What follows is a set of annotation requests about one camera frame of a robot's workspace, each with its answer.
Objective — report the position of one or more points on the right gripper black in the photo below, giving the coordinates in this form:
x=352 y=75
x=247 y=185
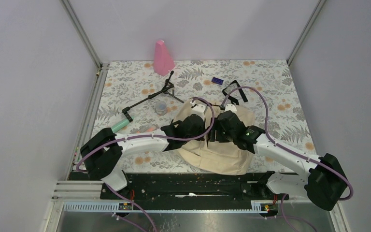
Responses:
x=219 y=137

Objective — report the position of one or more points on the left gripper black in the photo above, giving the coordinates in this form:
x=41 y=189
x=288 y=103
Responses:
x=202 y=129

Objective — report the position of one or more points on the cream canvas backpack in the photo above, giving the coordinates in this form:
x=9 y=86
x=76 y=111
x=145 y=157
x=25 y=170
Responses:
x=217 y=157

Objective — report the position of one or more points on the clear jar of clips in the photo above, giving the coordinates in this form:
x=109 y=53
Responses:
x=161 y=108

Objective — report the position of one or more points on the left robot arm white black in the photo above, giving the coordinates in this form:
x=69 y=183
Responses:
x=102 y=152

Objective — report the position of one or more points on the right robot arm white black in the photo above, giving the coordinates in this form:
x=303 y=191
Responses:
x=320 y=179

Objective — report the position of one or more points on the black folding tripod stand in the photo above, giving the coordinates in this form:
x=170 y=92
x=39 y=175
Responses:
x=167 y=89

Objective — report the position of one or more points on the purple small block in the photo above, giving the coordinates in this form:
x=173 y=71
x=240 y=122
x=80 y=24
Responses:
x=217 y=81

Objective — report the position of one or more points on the pink cone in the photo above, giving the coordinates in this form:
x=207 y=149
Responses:
x=163 y=62

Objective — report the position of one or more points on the mint green tube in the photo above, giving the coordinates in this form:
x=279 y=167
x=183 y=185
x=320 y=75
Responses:
x=120 y=125

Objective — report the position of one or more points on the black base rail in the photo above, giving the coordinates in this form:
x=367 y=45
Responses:
x=198 y=191

